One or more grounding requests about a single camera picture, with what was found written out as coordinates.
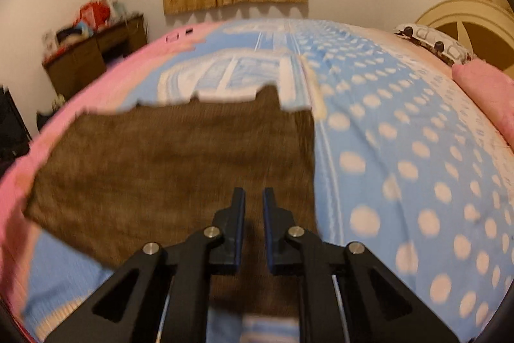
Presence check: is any cream wooden headboard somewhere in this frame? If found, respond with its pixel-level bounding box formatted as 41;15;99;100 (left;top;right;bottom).
414;0;514;78

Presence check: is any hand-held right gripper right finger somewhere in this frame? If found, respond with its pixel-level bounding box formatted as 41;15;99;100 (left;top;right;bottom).
262;188;461;343

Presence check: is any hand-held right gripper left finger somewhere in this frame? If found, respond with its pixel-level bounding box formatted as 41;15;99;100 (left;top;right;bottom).
45;187;246;343

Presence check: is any red gift bag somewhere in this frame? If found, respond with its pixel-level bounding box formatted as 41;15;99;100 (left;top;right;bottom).
79;0;111;31

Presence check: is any white printed box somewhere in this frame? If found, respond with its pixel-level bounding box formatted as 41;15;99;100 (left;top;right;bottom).
42;31;57;60

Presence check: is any brown wooden desk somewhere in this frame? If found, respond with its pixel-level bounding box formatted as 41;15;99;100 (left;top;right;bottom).
42;14;148;100

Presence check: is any black folding rack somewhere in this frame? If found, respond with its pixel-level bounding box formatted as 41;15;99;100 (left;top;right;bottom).
0;86;33;167

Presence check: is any black white patterned pillow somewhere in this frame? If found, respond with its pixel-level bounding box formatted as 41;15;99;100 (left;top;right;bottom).
394;24;477;66

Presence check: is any bed with polka-dot sheet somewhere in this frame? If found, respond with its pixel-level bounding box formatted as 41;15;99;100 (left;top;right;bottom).
0;18;514;343

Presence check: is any brown sun-print shirt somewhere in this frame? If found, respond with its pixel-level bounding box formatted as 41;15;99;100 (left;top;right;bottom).
22;84;322;316

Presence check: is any pink pillow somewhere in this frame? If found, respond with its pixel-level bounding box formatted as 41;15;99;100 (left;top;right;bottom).
451;59;514;153

